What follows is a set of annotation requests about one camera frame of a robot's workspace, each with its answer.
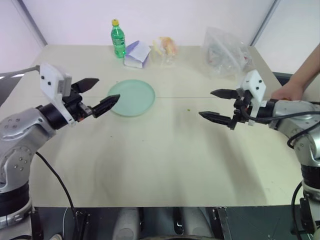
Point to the person's bare hand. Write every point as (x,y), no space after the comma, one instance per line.
(288,91)

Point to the purple and white carton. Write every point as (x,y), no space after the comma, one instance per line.
(136,55)

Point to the person's bare forearm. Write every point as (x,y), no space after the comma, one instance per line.
(308,67)

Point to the large crumpled clear plastic bag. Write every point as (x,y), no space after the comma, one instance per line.
(223,55)

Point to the grey rounded shape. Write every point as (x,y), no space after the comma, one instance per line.
(127,222)

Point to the green bottle with yellow cap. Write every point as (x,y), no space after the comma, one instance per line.
(118,40)

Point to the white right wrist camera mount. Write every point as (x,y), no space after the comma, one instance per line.
(255,87)

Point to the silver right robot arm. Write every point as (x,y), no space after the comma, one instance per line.
(306,125)

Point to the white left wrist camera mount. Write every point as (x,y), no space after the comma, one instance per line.
(51,80)

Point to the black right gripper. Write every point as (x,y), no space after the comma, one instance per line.
(242,107)

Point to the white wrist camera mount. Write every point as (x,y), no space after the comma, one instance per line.
(51,80)
(255,87)

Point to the pale green round plate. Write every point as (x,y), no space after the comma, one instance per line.
(136,96)

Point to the grey aluminium frame post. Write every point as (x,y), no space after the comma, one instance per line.
(265,22)
(33,22)

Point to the clear bag with food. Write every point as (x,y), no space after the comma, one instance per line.
(167,48)

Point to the dark green base panel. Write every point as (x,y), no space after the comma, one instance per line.
(257,222)

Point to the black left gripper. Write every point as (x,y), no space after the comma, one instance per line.
(75,103)

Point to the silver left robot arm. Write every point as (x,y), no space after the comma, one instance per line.
(17,140)

